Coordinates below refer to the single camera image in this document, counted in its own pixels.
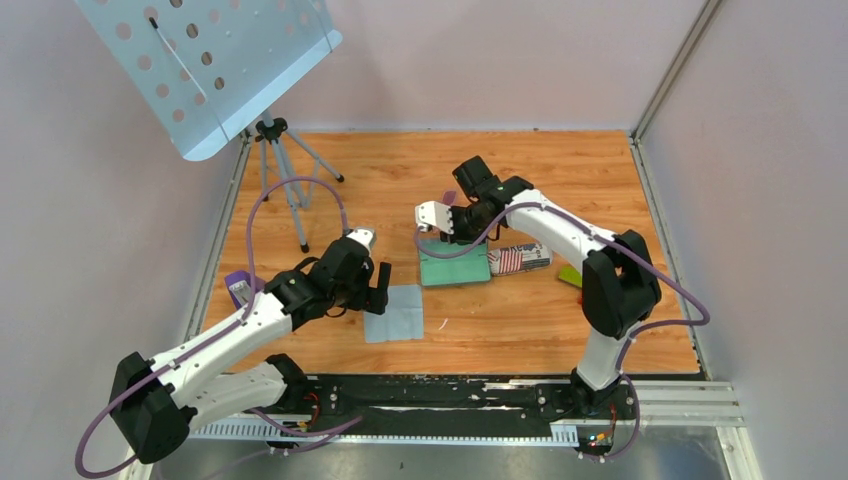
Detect light blue cloth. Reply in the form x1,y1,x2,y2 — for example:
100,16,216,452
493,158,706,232
364,285,424,344

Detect grey-green glasses case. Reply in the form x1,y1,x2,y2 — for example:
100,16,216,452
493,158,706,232
418,243,492,287

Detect flag print glasses case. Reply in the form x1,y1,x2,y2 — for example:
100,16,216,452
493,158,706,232
487,243,553,276

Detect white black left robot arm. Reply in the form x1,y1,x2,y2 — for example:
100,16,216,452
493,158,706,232
110,228,391,464

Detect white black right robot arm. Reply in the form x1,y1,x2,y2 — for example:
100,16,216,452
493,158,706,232
415,156,662,418

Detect pink transparent sunglasses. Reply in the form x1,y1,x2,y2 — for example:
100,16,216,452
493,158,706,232
441,190,457,206

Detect green toy brick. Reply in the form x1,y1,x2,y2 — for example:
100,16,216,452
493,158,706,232
557,266,583,289

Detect purple glasses case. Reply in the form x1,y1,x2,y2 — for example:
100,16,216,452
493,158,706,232
224,270,266,309

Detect perforated metal music stand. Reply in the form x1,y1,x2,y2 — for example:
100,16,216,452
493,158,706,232
74,0,346,254

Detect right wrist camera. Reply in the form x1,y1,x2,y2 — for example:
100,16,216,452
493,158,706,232
414,201,454,235

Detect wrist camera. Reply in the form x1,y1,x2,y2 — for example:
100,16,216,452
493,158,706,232
345,227,377,254
414,201,454,235

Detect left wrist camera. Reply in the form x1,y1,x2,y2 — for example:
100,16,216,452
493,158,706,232
345,227,377,254

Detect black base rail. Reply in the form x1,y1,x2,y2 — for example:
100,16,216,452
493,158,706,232
140,372,747,446

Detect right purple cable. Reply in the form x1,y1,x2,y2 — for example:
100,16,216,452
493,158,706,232
413,200,711,463

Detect purple cable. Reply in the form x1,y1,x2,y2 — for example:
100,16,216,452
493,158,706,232
74,176,366,480
413,200,711,463

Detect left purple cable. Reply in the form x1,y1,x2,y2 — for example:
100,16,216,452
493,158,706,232
74,176,366,480

